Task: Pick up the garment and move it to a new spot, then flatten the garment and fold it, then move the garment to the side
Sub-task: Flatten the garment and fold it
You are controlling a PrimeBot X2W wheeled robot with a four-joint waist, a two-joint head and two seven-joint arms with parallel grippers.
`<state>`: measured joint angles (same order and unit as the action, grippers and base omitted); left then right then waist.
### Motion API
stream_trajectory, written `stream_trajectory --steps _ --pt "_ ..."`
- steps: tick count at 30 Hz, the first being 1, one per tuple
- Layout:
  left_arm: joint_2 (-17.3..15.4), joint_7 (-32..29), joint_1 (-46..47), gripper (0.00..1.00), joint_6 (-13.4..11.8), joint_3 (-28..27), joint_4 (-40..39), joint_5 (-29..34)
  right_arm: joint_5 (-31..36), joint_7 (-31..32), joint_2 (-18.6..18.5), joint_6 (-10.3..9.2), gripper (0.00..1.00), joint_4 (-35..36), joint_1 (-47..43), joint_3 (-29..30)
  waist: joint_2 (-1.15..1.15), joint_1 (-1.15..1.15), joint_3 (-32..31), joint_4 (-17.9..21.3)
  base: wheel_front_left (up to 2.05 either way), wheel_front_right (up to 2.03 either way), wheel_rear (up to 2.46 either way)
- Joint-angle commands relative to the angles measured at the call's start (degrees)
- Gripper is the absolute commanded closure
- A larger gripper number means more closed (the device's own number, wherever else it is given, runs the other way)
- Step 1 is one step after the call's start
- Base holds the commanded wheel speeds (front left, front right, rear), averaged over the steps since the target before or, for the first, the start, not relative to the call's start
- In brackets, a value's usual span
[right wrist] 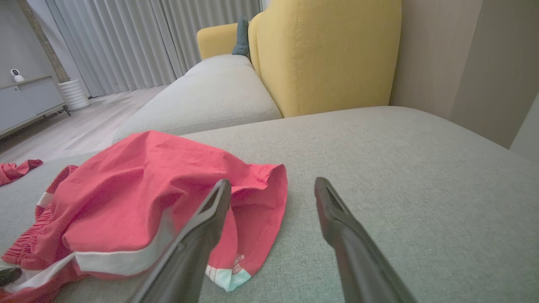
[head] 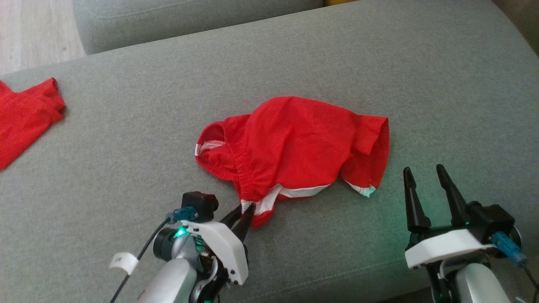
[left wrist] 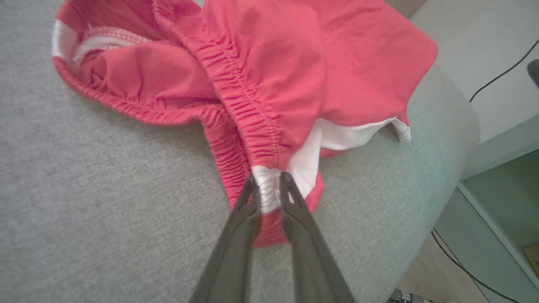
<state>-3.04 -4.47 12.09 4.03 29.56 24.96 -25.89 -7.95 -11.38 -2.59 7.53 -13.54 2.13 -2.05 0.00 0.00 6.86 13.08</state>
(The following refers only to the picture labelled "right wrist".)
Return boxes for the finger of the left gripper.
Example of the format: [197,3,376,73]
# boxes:
[0,267,22,287]

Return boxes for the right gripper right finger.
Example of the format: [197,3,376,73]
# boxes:
[314,177,417,303]

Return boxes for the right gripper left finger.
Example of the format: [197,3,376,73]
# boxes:
[128,179,232,303]

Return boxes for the red shorts with white stripe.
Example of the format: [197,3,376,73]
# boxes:
[0,130,288,303]

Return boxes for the red jersey with white sleeves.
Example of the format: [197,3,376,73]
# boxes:
[0,159,43,186]

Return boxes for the small grey sofa seat cushion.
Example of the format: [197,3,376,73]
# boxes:
[112,54,283,144]

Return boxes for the grey low cabinet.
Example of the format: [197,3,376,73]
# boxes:
[0,76,70,139]

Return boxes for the white ribbed cylinder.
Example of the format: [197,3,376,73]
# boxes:
[58,79,90,111]

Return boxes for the yellow sofa backrest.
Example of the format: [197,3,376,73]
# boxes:
[248,0,402,117]

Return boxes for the yellow sofa armrest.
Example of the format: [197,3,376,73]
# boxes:
[197,23,253,60]

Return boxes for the grey pleated curtain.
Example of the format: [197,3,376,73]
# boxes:
[44,0,261,97]

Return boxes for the teal throw pillow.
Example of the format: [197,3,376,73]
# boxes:
[232,16,252,57]

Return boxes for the wooden pillar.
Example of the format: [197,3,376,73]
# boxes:
[17,0,70,83]

